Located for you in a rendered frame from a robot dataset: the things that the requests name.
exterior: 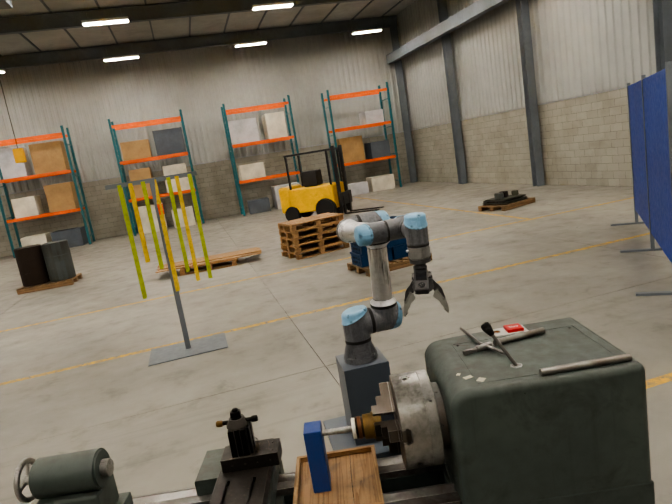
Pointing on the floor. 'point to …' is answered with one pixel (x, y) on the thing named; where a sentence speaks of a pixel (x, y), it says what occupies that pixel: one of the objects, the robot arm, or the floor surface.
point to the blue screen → (652, 159)
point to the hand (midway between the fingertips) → (426, 315)
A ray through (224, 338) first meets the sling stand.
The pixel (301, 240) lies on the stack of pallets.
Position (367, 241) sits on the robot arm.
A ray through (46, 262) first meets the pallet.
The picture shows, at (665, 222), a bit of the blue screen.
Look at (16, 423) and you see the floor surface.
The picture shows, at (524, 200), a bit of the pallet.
